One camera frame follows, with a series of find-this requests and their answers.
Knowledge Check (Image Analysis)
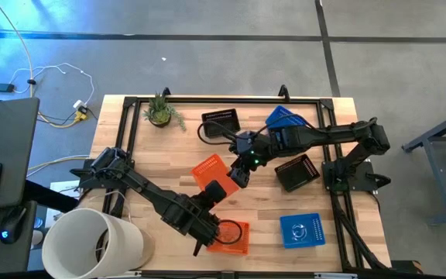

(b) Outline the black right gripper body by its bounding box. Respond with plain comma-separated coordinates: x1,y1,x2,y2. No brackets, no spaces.
228,130,273,171

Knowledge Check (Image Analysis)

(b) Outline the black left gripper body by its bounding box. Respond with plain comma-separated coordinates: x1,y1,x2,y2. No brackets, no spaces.
174,193,222,247

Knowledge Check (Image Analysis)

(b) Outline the black plastic basket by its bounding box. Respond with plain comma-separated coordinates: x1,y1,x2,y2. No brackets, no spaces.
274,153,321,194
201,108,242,139

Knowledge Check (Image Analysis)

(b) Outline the white cylindrical lamp shade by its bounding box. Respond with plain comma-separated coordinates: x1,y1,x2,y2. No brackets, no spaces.
41,208,145,279

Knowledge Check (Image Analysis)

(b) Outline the potted green succulent plant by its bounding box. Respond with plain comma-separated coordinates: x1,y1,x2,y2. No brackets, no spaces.
142,92,187,132

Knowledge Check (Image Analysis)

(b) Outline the black padded bar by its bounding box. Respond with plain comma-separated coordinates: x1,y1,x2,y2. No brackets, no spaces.
23,180,80,213

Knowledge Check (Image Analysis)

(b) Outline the black computer mouse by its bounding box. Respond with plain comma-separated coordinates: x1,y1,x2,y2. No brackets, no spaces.
0,206,27,245

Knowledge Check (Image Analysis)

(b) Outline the grey desk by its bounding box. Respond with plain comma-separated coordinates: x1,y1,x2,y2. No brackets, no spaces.
0,97,40,274

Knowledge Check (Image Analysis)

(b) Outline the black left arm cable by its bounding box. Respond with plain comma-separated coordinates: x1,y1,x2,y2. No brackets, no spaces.
214,219,244,246

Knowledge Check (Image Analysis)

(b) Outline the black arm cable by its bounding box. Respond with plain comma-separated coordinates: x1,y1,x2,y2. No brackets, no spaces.
196,112,327,146
214,219,244,246

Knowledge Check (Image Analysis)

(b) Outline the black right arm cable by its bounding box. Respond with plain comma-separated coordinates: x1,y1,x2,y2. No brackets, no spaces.
196,112,327,146

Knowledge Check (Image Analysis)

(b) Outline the black aluminium table frame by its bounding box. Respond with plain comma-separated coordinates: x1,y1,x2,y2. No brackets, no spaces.
101,84,393,272

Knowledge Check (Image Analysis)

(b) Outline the yellow plug with cable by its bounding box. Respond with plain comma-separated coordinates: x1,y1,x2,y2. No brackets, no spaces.
36,110,88,129

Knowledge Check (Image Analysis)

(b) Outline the thin white cable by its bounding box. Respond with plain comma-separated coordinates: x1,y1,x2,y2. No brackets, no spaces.
9,62,95,105

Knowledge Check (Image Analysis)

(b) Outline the cream floor cable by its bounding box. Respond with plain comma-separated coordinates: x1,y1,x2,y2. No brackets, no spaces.
0,0,34,98

